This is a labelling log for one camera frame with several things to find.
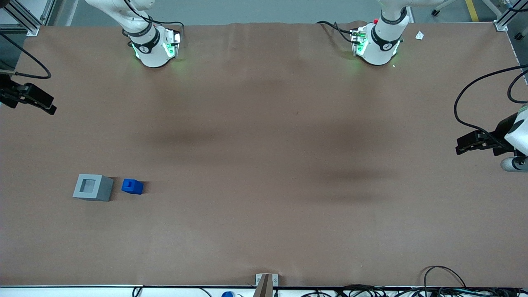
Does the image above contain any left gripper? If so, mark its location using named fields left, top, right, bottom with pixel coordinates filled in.
left=455, top=104, right=528, bottom=157

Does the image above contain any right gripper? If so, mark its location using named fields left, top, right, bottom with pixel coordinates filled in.
left=0, top=76, right=57, bottom=116

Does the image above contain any gray square base block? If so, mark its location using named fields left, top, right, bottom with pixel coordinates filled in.
left=73, top=174, right=114, bottom=202

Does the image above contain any blue plastic part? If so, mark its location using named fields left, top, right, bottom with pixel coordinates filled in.
left=121, top=178, right=144, bottom=195

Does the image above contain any brown table cover sheet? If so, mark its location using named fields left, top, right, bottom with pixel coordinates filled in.
left=0, top=21, right=528, bottom=288

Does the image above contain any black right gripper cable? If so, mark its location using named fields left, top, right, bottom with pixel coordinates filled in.
left=0, top=32, right=52, bottom=80

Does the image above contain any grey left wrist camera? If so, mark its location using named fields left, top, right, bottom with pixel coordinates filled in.
left=500, top=156, right=528, bottom=172

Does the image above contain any long black left gripper cable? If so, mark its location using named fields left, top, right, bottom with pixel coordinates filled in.
left=453, top=65, right=528, bottom=144

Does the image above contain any short black cable loop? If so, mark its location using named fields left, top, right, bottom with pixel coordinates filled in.
left=507, top=68, right=528, bottom=104

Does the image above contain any aluminium frame post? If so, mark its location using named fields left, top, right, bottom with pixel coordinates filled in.
left=0, top=0, right=41, bottom=37
left=493, top=0, right=528, bottom=33

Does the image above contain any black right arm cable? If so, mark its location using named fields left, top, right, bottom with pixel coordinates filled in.
left=122, top=0, right=185, bottom=40

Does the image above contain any black left arm base cable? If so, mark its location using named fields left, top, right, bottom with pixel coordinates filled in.
left=316, top=20, right=357, bottom=44

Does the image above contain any tangled black cable bundle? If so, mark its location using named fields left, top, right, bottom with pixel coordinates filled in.
left=301, top=284, right=528, bottom=297

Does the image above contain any grey metal camera bracket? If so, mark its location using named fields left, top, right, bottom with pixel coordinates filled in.
left=255, top=273, right=279, bottom=297

